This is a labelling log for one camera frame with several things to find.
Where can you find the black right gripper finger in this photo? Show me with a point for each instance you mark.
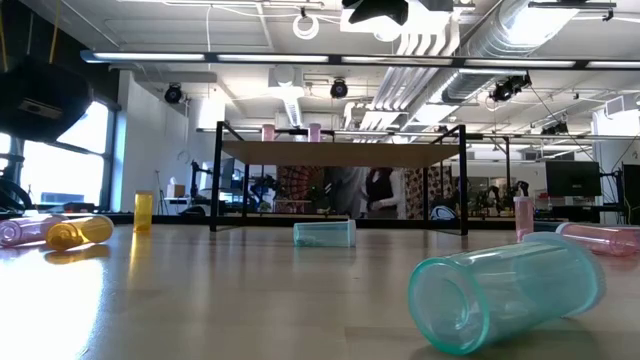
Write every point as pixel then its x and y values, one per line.
pixel 380 9

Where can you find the purple medicine bottle white cap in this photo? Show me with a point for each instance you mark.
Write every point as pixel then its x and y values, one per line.
pixel 314 132
pixel 27 230

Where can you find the pink medicine bottle white cap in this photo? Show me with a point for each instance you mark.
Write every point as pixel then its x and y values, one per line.
pixel 268 132
pixel 523 217
pixel 600 240

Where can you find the teal medicine bottle white cap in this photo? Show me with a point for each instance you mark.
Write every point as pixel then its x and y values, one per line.
pixel 505 292
pixel 325 234

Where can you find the orange medicine bottle white cap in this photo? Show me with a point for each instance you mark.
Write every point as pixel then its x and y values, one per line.
pixel 143 212
pixel 80 232

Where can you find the black background robot arm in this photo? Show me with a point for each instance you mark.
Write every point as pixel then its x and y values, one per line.
pixel 197 175
pixel 520 189

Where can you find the black overhead light bar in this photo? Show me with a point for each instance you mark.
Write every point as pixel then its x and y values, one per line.
pixel 335 59

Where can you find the white ceiling pipe bundle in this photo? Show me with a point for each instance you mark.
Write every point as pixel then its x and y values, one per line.
pixel 407 85

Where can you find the white ceiling air unit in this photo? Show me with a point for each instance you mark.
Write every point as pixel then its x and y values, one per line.
pixel 286 82

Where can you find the black ceiling spotlight cluster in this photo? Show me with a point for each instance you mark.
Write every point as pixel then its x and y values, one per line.
pixel 510 87

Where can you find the person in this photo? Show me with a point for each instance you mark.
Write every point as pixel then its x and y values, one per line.
pixel 380 192

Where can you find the grey hanging cloth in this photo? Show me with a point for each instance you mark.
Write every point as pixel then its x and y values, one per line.
pixel 345 192

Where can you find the brown patterned hanging cloth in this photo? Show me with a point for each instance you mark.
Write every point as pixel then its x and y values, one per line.
pixel 417 192

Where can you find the red patterned hanging cloth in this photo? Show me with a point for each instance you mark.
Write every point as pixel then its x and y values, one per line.
pixel 295 182

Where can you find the blue white ball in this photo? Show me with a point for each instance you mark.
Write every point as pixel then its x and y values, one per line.
pixel 442 213

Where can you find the black computer monitor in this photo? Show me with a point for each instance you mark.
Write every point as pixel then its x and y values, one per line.
pixel 631 192
pixel 572 178

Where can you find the cardboard box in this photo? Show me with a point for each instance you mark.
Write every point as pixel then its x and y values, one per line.
pixel 175 190

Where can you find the black desk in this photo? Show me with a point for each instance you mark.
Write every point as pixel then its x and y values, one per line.
pixel 575 212

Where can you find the black tripod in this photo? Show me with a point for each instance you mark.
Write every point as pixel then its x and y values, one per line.
pixel 160 192

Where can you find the large window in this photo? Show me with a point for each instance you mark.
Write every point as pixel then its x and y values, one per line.
pixel 75 165

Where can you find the silver ventilation duct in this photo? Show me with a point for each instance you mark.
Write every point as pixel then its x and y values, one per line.
pixel 500 40

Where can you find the wooden shelf with black frame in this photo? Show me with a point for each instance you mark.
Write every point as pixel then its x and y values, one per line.
pixel 340 154

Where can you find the black aluminium rig frame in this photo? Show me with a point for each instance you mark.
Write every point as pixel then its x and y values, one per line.
pixel 165 219

